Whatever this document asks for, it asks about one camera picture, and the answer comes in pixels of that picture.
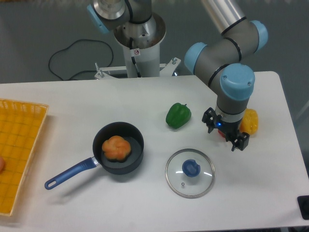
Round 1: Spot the yellow woven basket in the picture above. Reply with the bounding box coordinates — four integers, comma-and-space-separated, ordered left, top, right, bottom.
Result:
0, 99, 49, 217

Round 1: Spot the yellow bell pepper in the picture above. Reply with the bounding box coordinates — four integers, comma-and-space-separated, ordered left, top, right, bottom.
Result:
239, 109, 259, 135

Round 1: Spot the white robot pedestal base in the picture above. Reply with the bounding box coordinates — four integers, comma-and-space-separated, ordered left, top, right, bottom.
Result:
95, 13, 181, 79

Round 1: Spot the black device at table edge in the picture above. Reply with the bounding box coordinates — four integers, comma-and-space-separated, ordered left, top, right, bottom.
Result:
297, 195, 309, 220

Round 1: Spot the orange bread roll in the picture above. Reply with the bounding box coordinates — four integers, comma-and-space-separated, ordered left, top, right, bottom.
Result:
101, 135, 131, 162

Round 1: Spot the glass pot lid blue knob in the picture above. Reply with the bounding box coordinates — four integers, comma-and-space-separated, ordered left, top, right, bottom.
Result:
165, 148, 215, 199

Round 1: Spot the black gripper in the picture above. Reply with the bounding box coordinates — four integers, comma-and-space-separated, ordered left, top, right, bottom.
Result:
202, 107, 250, 151

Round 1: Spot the green bell pepper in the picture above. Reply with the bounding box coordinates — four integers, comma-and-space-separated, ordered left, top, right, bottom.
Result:
166, 102, 192, 129

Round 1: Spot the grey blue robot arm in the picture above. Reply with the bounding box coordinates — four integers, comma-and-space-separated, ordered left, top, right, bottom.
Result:
87, 0, 268, 150

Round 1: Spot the black cable on floor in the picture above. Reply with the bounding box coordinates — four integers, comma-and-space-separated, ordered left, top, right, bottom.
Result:
48, 39, 114, 81

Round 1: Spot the black saucepan blue handle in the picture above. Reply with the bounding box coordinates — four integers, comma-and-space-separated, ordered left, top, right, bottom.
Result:
44, 122, 144, 190

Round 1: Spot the red object under gripper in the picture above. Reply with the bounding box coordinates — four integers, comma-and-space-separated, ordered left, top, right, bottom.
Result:
218, 130, 225, 138

